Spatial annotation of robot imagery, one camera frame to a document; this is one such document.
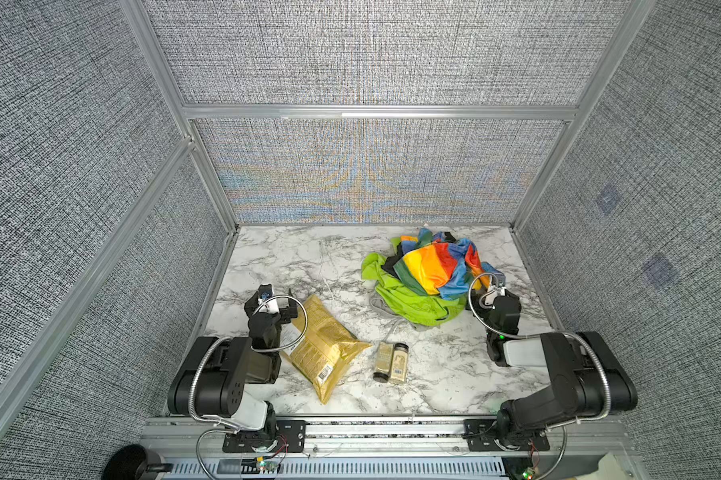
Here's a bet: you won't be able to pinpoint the grey cloth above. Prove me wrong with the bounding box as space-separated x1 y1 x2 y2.
369 291 420 334

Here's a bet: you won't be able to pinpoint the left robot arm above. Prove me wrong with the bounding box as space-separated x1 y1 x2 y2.
166 285 306 453

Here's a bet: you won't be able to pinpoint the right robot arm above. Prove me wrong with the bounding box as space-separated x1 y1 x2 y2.
465 289 639 451

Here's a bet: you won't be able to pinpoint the lime green cloth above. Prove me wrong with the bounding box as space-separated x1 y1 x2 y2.
362 238 467 326

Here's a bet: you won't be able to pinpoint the rainbow striped cloth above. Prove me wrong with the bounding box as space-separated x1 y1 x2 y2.
392 228 506 301

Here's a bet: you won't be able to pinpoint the black cloth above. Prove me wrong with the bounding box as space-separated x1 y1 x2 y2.
382 255 402 279

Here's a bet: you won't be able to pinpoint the gold snack bag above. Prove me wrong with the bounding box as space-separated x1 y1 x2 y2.
280 295 372 404

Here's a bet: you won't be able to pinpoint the spice jar light contents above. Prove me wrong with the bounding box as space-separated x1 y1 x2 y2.
389 343 409 384

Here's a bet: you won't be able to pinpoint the black round object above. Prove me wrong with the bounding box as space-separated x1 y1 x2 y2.
100 444 174 480

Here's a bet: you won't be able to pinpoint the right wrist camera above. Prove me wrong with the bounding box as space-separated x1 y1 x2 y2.
479 287 506 309

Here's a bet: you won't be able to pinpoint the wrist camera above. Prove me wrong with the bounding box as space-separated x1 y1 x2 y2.
479 287 506 309
256 284 280 315

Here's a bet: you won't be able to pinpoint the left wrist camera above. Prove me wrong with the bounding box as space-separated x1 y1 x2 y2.
256 284 280 315

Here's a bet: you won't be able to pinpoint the left metal conduit cable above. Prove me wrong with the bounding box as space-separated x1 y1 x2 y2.
187 293 310 433

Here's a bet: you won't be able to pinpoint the white vented cable duct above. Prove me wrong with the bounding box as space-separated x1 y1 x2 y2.
166 456 510 479

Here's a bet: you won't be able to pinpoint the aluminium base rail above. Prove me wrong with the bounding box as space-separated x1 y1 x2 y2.
140 414 650 479

